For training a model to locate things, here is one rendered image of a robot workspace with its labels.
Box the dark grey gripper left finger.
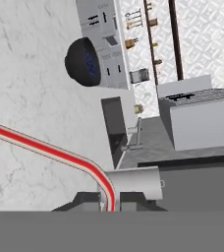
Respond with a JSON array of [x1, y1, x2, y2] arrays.
[[52, 191, 102, 212]]

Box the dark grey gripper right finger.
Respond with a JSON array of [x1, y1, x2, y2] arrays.
[[120, 192, 168, 212]]

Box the pale grey cylinder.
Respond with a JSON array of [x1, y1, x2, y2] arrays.
[[103, 165, 166, 202]]

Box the dark grey cabinet front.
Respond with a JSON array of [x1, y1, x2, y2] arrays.
[[137, 154, 224, 212]]

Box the dark glass oven door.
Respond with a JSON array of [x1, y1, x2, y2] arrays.
[[100, 95, 129, 170]]

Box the brass knob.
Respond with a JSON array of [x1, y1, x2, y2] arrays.
[[133, 102, 144, 115], [124, 36, 140, 50]]

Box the grey box-shaped range hood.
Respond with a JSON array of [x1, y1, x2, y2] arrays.
[[157, 74, 224, 153]]

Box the small silver box appliance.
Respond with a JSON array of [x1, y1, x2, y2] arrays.
[[129, 67, 150, 84]]

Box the silver hanging utensils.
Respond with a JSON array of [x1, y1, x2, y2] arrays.
[[124, 9, 144, 31]]

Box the silver oven door handle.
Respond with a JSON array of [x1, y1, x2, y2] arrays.
[[121, 117, 143, 152]]

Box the dark brown wall rail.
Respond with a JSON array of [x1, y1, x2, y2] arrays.
[[142, 0, 160, 96], [168, 0, 185, 82]]

